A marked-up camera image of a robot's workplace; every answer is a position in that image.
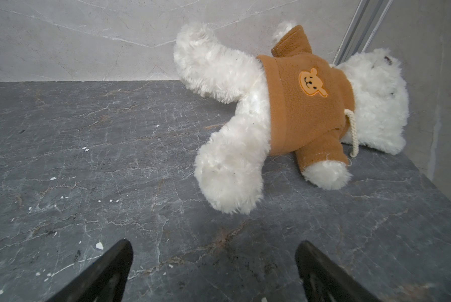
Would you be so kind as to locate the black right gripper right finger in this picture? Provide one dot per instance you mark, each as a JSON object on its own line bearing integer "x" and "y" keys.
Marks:
{"x": 324, "y": 280}

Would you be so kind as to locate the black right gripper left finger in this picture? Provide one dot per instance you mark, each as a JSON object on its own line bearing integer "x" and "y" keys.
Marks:
{"x": 104, "y": 280}

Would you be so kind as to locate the white teddy bear brown sweater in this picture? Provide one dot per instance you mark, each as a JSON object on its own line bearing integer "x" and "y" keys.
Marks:
{"x": 291, "y": 101}

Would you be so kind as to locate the aluminium frame post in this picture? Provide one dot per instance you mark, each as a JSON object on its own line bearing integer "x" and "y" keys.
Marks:
{"x": 364, "y": 24}

